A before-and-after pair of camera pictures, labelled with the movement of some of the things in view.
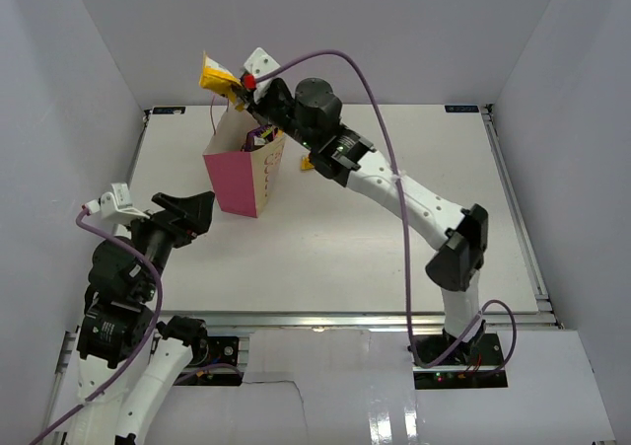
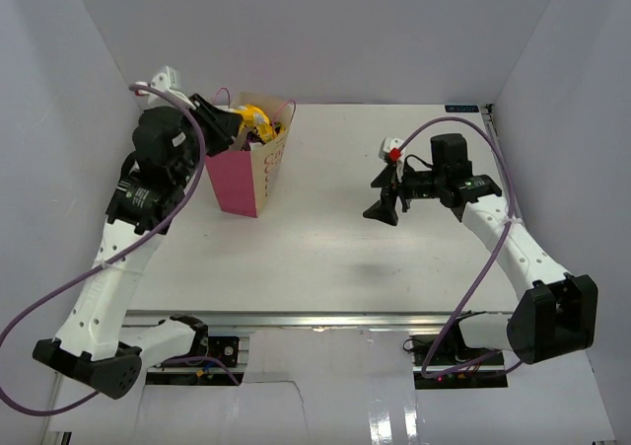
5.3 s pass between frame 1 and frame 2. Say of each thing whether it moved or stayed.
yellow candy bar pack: moved
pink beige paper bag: stayed
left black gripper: moved
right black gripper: moved
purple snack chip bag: stayed
